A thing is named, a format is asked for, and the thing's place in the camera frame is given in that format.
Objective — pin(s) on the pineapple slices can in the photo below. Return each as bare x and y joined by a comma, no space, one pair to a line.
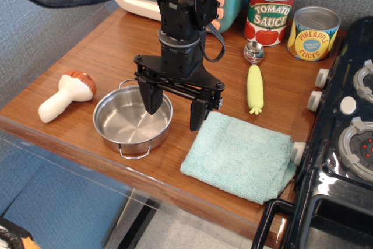
313,33

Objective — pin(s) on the grey stove knob upper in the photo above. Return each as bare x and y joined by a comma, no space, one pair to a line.
321,78

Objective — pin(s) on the grey stove knob lower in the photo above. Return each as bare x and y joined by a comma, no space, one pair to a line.
297,152

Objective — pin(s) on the stainless steel pot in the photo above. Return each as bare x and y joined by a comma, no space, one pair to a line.
126,127

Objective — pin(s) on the black toy stove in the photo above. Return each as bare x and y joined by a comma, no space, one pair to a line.
333,202

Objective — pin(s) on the ice cream scoop yellow handle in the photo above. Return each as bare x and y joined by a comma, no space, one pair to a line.
253,53

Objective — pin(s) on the light blue folded towel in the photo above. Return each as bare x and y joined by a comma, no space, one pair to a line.
240,158

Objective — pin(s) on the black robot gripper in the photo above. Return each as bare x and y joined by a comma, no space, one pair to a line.
180,70

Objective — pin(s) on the plush mushroom toy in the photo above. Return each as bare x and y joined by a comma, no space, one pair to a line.
73,86

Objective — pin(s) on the tomato sauce can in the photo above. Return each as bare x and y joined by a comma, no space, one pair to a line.
267,20

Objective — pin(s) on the grey stove knob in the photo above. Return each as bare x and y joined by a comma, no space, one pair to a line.
321,78
297,152
314,100

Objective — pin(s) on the grey stove knob middle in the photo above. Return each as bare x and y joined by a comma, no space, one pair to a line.
314,100

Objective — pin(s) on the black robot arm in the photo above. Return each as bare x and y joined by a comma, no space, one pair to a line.
181,19

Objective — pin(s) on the black orange object corner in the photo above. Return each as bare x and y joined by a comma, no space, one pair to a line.
16,237

